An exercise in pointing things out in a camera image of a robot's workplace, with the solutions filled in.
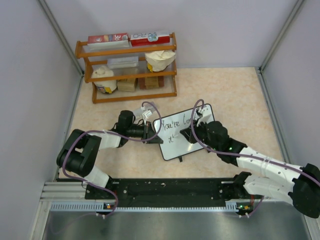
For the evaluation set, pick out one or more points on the tan cardboard box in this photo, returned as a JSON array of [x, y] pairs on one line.
[[127, 85]]

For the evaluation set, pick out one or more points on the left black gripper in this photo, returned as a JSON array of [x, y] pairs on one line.
[[148, 132]]

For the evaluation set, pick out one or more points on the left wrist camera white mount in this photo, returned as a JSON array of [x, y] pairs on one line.
[[146, 112]]

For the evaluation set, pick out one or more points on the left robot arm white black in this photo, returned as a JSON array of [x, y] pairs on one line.
[[81, 149]]

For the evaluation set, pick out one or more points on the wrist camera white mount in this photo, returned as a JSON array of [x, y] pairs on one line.
[[202, 115], [146, 112]]

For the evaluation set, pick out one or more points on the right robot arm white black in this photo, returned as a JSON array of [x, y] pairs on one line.
[[296, 185]]

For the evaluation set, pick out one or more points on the red white wrap box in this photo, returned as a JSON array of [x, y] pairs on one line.
[[149, 38]]

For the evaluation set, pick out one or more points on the cream paper bag upper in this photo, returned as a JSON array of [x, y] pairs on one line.
[[157, 61]]

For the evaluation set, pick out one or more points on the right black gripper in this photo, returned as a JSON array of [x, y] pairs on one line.
[[189, 135]]

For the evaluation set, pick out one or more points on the brown cardboard box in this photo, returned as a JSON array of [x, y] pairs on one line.
[[147, 83]]

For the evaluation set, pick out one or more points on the wooden three tier shelf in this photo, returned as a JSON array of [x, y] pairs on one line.
[[94, 59]]

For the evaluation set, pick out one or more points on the black framed whiteboard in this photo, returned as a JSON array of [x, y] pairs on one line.
[[167, 126]]

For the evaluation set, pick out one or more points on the clear plastic box on shelf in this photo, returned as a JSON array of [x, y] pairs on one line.
[[123, 62]]

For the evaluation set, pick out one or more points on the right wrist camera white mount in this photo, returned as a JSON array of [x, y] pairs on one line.
[[202, 115]]

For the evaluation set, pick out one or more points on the aluminium rail frame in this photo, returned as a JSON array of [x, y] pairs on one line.
[[63, 191]]

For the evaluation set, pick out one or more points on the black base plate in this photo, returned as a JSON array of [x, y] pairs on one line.
[[175, 192]]

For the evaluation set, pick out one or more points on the red white foil box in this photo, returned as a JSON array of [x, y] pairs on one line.
[[108, 41]]

